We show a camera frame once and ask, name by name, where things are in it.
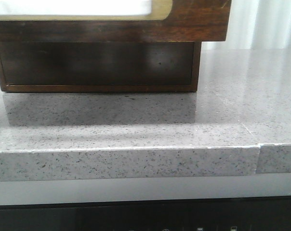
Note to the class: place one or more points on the black appliance control panel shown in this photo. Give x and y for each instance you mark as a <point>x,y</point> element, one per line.
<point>229,214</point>

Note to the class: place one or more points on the wooden drawer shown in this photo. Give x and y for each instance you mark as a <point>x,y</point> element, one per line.
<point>116,63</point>
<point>188,21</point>

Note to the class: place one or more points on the dark wooden drawer cabinet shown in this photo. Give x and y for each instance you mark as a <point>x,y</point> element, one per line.
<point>191,87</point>

